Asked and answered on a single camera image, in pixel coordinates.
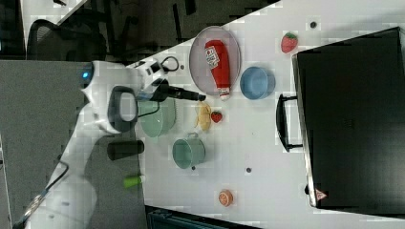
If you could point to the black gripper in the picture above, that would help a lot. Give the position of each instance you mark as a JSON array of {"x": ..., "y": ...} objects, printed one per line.
[{"x": 162, "y": 90}]

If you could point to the red plush ketchup bottle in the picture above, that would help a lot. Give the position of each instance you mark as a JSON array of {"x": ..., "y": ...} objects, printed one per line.
[{"x": 216, "y": 56}]

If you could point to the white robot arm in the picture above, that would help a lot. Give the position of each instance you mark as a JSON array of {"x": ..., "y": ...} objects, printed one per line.
[{"x": 113, "y": 91}]

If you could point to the grey oval plate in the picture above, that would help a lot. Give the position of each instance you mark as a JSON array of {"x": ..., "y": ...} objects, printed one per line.
[{"x": 198, "y": 66}]

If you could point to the yellow plush banana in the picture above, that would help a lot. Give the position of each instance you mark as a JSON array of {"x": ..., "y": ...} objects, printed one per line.
[{"x": 203, "y": 119}]

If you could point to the small red strawberry toy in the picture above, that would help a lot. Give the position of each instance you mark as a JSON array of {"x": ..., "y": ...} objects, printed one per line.
[{"x": 216, "y": 117}]

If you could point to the large green bowl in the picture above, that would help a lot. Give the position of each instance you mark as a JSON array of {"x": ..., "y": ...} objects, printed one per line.
[{"x": 157, "y": 118}]

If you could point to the green mug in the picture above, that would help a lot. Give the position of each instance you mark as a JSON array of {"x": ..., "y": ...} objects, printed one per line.
[{"x": 188, "y": 152}]

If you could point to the blue bowl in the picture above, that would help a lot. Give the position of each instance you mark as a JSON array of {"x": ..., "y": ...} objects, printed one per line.
[{"x": 257, "y": 83}]

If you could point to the black cylinder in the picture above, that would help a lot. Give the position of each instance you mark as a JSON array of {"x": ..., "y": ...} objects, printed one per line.
[{"x": 123, "y": 149}]

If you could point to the green marker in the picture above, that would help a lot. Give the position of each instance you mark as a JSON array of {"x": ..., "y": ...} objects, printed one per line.
[{"x": 132, "y": 181}]

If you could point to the orange slice toy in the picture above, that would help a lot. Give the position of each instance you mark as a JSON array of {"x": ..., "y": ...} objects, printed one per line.
[{"x": 225, "y": 198}]

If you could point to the large red strawberry toy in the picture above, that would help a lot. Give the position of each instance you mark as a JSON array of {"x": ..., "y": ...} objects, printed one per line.
[{"x": 289, "y": 42}]

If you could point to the black office chair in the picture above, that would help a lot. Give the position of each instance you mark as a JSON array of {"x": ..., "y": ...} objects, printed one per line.
[{"x": 49, "y": 42}]

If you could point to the teal crate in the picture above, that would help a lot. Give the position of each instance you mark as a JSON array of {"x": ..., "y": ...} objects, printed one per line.
[{"x": 164, "y": 219}]

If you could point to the black oven appliance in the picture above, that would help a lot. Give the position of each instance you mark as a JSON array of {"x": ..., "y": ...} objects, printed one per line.
[{"x": 350, "y": 97}]

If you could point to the black oven door handle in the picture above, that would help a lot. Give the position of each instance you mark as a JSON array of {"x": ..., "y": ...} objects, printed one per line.
[{"x": 282, "y": 122}]

